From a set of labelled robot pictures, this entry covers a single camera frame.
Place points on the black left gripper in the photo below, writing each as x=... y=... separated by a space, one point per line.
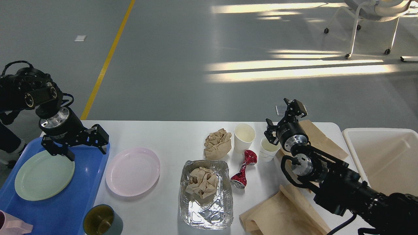
x=61 y=125

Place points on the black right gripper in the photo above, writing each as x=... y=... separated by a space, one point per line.
x=289 y=133

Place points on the pink plastic plate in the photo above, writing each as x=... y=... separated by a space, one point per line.
x=133 y=171

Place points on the dark teal mug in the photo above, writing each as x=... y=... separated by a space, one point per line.
x=102 y=220

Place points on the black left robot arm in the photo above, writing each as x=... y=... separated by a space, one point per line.
x=30 y=89

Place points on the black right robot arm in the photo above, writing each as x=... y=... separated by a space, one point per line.
x=337 y=188

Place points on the floor socket plate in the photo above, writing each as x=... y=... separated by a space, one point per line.
x=281 y=110

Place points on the short white paper cup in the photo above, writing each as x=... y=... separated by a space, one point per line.
x=267 y=150

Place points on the brown paper bag rear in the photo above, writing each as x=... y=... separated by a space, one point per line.
x=326 y=136

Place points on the brown paper bag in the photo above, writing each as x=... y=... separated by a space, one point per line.
x=326 y=136
x=286 y=213

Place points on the tall white paper cup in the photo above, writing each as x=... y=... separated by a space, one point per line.
x=244 y=135

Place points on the light green plate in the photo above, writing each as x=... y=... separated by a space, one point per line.
x=43 y=176

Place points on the crumpled brown paper ball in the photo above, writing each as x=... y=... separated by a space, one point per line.
x=217 y=145

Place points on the blue plastic tray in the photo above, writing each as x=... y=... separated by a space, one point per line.
x=62 y=214

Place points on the crushed red can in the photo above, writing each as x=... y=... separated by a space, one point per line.
x=239 y=180

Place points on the brown paper bag front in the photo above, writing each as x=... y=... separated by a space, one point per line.
x=286 y=213

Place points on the crumpled brown paper in tray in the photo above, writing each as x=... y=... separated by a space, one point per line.
x=202 y=182

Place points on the white floor marker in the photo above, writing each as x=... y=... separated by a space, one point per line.
x=80 y=38

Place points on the pink cloth corner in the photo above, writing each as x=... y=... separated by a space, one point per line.
x=11 y=225

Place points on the white plastic bin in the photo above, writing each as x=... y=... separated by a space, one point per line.
x=386 y=158

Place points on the aluminium foil tray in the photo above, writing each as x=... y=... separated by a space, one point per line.
x=213 y=212

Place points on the white bar on floor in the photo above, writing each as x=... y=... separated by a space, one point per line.
x=409 y=58

